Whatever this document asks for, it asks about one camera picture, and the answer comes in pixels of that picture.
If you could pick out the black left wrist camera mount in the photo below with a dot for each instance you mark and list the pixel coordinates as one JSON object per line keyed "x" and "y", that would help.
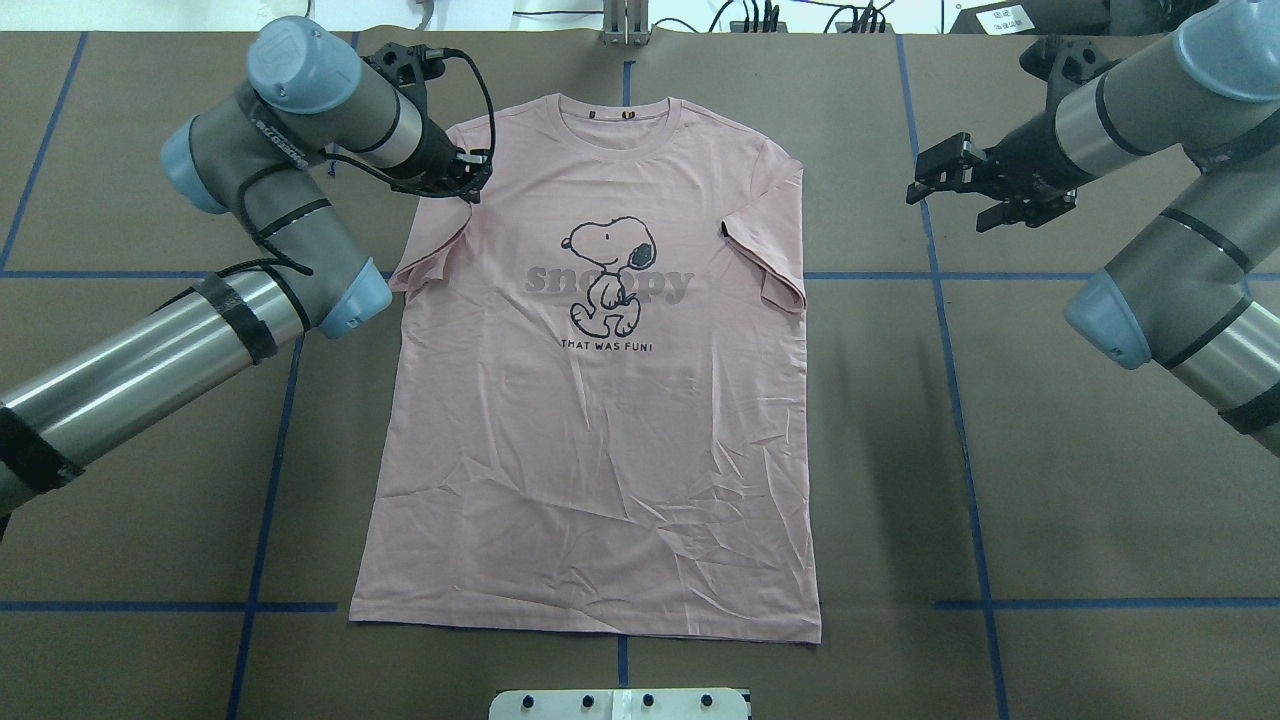
{"x": 408, "y": 68}

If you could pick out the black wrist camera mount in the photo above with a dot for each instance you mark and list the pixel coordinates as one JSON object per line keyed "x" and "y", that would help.
{"x": 1063, "y": 63}
{"x": 408, "y": 68}

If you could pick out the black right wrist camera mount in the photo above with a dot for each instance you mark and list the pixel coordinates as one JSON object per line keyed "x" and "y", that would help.
{"x": 1063, "y": 63}

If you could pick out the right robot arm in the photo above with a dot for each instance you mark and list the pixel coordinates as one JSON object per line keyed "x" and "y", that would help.
{"x": 1190, "y": 120}

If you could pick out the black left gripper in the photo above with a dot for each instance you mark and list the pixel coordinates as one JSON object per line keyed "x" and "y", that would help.
{"x": 436, "y": 158}

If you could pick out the black device with label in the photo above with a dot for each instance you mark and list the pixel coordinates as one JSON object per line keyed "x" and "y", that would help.
{"x": 1000, "y": 18}

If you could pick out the grey aluminium camera post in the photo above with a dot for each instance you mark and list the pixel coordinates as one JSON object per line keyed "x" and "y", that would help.
{"x": 626, "y": 23}

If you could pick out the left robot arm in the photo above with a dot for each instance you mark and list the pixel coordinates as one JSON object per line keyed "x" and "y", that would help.
{"x": 307, "y": 97}

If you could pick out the pink Snoopy t-shirt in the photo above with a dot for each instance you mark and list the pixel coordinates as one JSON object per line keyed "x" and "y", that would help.
{"x": 599, "y": 417}

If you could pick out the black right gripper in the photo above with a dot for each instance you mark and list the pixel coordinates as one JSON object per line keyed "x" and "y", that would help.
{"x": 1027, "y": 166}

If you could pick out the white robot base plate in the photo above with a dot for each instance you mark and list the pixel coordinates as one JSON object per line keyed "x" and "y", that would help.
{"x": 624, "y": 703}

